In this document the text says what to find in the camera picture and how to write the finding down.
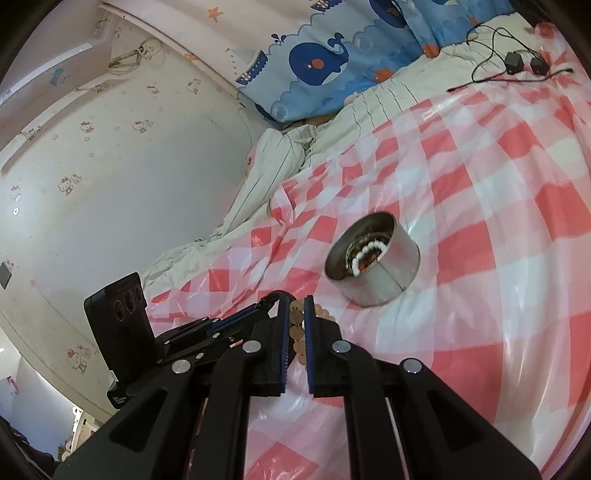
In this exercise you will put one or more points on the dark cloth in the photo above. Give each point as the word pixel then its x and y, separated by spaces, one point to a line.
pixel 23 457

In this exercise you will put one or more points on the red white checkered plastic sheet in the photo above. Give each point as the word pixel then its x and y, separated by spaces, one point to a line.
pixel 485 230

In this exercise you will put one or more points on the thin black rod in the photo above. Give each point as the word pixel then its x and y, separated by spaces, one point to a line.
pixel 508 79

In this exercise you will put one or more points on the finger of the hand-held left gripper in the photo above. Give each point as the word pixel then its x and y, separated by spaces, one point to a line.
pixel 217 344
pixel 240 316

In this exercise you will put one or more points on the round metal tin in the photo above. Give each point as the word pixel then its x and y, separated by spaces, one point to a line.
pixel 392 281

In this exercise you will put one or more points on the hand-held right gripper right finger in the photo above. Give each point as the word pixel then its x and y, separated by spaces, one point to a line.
pixel 310 350

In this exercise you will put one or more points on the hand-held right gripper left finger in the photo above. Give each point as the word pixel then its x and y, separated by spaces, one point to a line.
pixel 282 350

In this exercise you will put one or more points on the blue whale print blanket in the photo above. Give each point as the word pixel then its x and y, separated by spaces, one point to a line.
pixel 318 60

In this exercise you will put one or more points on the white striped bedsheet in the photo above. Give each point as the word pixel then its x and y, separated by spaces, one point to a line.
pixel 277 161

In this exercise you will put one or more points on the wall socket with plug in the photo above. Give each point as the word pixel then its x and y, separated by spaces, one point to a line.
pixel 127 57

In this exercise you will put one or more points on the small black adapter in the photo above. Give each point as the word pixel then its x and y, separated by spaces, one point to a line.
pixel 538 65
pixel 514 61

